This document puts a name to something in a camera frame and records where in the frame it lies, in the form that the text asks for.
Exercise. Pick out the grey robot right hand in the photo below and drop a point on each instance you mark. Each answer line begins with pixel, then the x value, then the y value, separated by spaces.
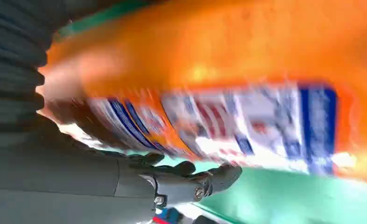
pixel 62 182

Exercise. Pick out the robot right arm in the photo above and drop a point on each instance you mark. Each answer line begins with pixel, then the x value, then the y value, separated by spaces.
pixel 10 61

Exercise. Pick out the green table mat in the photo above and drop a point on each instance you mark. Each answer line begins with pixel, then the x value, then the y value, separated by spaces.
pixel 294 201

